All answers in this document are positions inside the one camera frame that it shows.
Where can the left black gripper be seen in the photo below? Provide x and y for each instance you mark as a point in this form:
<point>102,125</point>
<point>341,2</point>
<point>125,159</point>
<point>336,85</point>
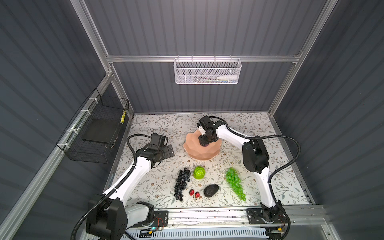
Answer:
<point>167,154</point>

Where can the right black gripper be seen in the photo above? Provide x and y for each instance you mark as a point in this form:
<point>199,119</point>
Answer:
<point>202,141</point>

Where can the pink faceted fruit bowl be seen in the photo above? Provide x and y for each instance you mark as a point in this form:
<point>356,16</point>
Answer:
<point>198,152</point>

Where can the dark purple grape bunch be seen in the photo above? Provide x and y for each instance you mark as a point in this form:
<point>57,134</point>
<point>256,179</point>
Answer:
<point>184,177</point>

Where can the bright green round fruit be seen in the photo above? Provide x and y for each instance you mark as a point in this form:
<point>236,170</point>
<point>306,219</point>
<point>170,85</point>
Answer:
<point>199,173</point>

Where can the red cherry pair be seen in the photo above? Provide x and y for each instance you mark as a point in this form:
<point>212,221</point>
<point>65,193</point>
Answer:
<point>195,195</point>

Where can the green grape bunch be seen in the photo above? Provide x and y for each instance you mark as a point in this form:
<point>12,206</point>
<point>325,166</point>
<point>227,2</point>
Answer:
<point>235,184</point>

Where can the dark avocado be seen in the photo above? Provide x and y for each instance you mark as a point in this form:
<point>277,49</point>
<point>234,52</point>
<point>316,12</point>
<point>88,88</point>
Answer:
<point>210,190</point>

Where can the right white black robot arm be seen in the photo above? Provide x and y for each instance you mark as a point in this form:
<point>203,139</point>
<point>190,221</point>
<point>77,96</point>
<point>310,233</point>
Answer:
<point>255,159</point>

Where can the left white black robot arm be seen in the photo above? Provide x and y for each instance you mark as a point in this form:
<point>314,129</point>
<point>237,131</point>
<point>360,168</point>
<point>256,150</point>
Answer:
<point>107,217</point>

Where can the yellow tag on basket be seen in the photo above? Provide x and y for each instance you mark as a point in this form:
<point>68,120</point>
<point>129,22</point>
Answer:
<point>123,117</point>

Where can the white marker in basket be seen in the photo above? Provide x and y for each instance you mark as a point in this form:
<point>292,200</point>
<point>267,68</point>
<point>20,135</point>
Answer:
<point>227,78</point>

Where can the floral table mat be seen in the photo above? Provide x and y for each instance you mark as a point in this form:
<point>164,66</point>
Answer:
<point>157,186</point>

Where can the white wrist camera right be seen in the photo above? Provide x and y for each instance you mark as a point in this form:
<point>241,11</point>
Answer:
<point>201,130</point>

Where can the white wire mesh basket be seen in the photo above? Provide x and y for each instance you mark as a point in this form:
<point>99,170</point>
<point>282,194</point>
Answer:
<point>204,70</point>

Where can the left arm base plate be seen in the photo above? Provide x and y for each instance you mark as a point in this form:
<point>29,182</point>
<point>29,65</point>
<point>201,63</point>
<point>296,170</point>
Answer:
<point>157,219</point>

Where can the black wire basket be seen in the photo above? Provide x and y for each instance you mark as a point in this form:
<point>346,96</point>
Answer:
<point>96,132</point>

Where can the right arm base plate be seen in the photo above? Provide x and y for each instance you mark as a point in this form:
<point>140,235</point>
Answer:
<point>255,216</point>

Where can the aluminium front rail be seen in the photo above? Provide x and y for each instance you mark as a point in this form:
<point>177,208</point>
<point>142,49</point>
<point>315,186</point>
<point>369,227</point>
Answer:
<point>237,216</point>

